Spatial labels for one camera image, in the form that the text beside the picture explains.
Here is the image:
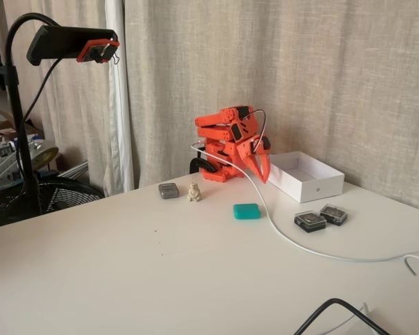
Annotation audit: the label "white cardboard box bin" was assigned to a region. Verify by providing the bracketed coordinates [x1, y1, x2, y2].
[263, 151, 346, 204]

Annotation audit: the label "thick black cable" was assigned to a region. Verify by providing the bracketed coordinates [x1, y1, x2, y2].
[293, 298, 392, 335]

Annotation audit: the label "brown cardboard box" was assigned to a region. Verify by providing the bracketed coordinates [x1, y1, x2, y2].
[0, 101, 45, 141]

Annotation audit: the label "black phone holder bar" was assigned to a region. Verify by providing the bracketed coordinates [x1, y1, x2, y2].
[27, 24, 119, 66]

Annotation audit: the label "thin servo wire loop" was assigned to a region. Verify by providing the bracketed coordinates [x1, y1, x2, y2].
[242, 110, 268, 154]

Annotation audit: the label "phone on gooseneck stand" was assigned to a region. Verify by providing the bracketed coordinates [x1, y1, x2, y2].
[0, 0, 135, 196]

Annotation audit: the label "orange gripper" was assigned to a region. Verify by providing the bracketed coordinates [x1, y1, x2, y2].
[235, 135, 272, 185]

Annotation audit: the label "black table clamp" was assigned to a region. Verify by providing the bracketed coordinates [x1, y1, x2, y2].
[189, 156, 219, 174]

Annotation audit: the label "green cube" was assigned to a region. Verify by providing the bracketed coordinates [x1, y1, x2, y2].
[233, 202, 263, 222]

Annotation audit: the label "orange robot base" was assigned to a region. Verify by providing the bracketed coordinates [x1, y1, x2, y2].
[199, 162, 247, 183]

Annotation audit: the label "black clear-lid case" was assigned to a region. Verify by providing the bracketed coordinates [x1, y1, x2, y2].
[294, 209, 328, 233]
[319, 203, 348, 227]

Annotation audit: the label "black floor fan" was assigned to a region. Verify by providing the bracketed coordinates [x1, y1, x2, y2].
[0, 176, 105, 231]

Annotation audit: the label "thin black camera cable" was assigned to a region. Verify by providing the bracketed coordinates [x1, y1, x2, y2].
[0, 57, 63, 238]

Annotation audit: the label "black gooseneck stand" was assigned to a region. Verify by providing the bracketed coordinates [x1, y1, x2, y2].
[0, 13, 59, 216]

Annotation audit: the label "yellowish round object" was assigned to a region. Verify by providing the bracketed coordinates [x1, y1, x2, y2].
[29, 146, 60, 172]

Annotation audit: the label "cream bear figurine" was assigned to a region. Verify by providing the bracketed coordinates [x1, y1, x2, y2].
[186, 181, 203, 202]

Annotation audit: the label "orange camera mount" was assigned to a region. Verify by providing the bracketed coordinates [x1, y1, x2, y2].
[75, 39, 122, 66]

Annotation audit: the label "beige linen curtain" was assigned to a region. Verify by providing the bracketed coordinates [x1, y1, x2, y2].
[124, 0, 419, 214]

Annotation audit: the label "white slats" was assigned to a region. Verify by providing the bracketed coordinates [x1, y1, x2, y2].
[55, 160, 90, 179]

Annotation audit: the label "clear packaged box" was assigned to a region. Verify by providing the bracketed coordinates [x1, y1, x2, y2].
[0, 139, 26, 191]

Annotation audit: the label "short white cable end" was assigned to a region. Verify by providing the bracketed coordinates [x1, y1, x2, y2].
[404, 255, 419, 276]

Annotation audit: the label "long white cable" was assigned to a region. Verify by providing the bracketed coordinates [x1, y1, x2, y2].
[190, 141, 419, 262]

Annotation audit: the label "grey metal tin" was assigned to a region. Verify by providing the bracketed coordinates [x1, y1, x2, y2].
[158, 182, 180, 200]

